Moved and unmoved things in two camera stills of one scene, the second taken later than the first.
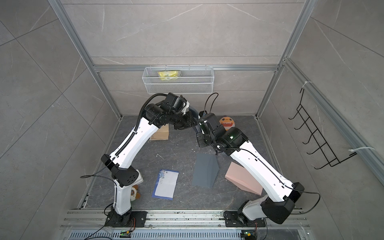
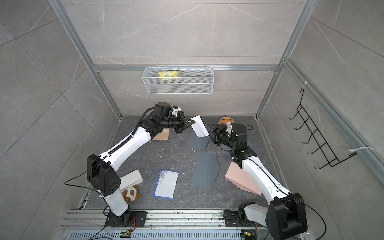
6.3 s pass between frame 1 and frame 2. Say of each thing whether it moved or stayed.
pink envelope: stayed
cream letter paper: stayed
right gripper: moved
